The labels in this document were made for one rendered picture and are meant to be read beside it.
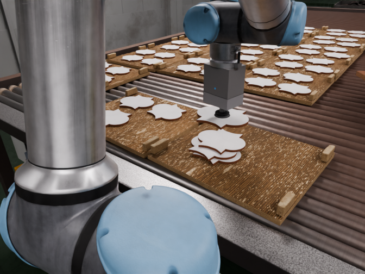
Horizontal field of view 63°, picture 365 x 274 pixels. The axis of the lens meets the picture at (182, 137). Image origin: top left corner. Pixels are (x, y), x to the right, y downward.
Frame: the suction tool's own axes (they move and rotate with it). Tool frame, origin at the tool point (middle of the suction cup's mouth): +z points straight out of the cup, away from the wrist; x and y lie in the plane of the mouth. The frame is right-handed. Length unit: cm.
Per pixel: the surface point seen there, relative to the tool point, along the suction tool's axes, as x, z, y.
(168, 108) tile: -8.2, 9.9, 34.3
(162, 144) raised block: 11.2, 8.8, 12.6
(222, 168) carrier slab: 5.2, 10.8, -5.7
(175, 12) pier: -283, 21, 358
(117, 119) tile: 11.0, 9.9, 39.4
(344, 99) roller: -72, 13, -5
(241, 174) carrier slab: 3.7, 10.8, -10.9
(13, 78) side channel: 24, 10, 118
